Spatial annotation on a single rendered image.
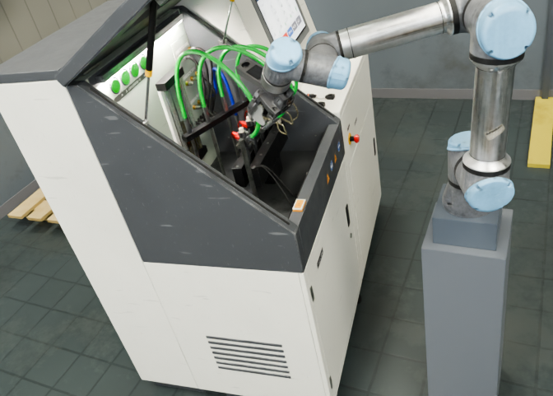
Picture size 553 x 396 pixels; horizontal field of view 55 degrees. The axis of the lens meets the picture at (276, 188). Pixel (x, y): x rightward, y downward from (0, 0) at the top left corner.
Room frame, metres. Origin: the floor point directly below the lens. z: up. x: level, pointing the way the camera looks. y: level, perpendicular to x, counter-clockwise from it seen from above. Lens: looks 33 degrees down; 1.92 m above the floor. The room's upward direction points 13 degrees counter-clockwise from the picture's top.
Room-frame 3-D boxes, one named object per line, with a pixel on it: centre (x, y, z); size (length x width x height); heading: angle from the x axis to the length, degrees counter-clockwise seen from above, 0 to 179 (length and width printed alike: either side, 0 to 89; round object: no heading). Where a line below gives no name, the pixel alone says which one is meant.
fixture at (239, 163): (1.75, 0.02, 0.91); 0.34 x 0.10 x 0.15; 156
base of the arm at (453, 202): (1.24, -0.55, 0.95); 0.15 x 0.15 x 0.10
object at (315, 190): (1.54, -0.14, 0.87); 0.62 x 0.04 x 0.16; 156
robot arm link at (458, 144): (1.23, -0.55, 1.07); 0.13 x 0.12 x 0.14; 172
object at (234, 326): (1.65, 0.10, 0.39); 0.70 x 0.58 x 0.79; 156
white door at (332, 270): (1.54, -0.16, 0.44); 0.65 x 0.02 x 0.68; 156
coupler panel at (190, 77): (1.97, 0.22, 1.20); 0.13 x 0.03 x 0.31; 156
